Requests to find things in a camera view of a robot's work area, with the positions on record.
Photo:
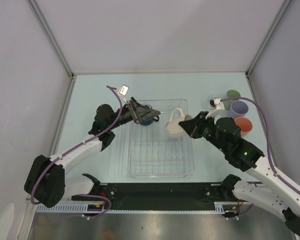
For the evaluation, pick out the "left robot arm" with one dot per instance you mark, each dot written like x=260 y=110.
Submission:
x=46 y=182

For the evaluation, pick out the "pink plastic cup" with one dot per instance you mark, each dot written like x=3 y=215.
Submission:
x=245 y=125

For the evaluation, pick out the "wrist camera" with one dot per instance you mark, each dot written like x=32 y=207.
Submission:
x=216 y=107
x=122 y=92

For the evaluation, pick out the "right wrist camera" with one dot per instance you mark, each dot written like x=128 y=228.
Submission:
x=216 y=107

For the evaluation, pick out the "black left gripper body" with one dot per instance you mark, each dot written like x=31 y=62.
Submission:
x=132 y=107

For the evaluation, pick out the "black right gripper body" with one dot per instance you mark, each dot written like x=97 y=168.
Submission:
x=207 y=127

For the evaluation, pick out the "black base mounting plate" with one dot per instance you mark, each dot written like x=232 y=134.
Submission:
x=199 y=191

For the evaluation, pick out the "white slotted cable duct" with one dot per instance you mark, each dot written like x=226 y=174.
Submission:
x=183 y=205

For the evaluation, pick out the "clear glass cup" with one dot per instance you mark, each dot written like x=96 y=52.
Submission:
x=211 y=97

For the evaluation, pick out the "white wire dish rack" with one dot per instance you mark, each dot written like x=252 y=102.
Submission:
x=152 y=153

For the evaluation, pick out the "right aluminium frame post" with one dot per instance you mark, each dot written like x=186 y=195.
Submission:
x=268 y=36

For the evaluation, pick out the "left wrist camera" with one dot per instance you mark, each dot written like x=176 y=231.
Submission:
x=122 y=92

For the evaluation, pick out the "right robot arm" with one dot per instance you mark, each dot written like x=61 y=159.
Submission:
x=281 y=197

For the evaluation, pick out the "dark blue ceramic mug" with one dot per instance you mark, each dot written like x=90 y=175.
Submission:
x=150 y=121

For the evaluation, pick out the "aluminium frame post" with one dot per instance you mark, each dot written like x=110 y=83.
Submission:
x=268 y=36
x=35 y=8

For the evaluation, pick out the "lavender plastic cup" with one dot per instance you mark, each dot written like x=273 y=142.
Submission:
x=238 y=109

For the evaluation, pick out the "light green plastic cup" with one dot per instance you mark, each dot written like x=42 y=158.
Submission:
x=233 y=95

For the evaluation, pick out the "left aluminium frame post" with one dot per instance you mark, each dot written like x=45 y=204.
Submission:
x=35 y=8

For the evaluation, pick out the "white ceramic mug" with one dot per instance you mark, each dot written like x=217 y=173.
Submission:
x=172 y=127

